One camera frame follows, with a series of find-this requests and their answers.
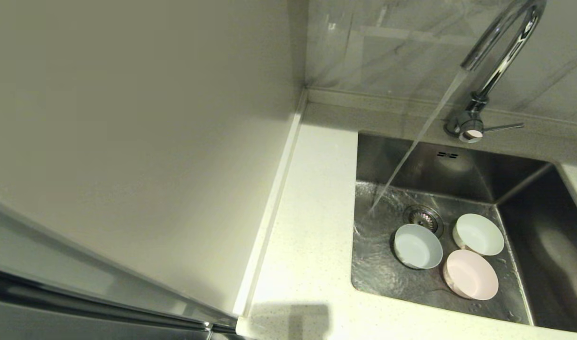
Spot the chrome gooseneck faucet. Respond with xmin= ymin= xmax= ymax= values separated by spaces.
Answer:
xmin=445 ymin=0 xmax=548 ymax=143

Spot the stainless steel appliance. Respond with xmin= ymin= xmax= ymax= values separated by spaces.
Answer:
xmin=0 ymin=196 xmax=239 ymax=340

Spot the stainless steel sink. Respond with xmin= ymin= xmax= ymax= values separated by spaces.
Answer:
xmin=351 ymin=132 xmax=577 ymax=334

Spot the pale pink bowl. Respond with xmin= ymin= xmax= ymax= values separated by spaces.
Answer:
xmin=442 ymin=249 xmax=499 ymax=301

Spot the pale blue bowl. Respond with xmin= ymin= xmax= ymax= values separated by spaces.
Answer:
xmin=393 ymin=223 xmax=443 ymax=270

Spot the round metal drain strainer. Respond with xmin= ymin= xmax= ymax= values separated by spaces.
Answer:
xmin=403 ymin=204 xmax=445 ymax=237

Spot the pale green bowl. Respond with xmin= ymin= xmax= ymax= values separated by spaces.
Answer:
xmin=452 ymin=213 xmax=505 ymax=256

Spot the running water stream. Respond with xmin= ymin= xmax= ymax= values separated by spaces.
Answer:
xmin=369 ymin=66 xmax=469 ymax=215

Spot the chrome faucet lever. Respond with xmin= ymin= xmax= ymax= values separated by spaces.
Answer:
xmin=458 ymin=122 xmax=525 ymax=143

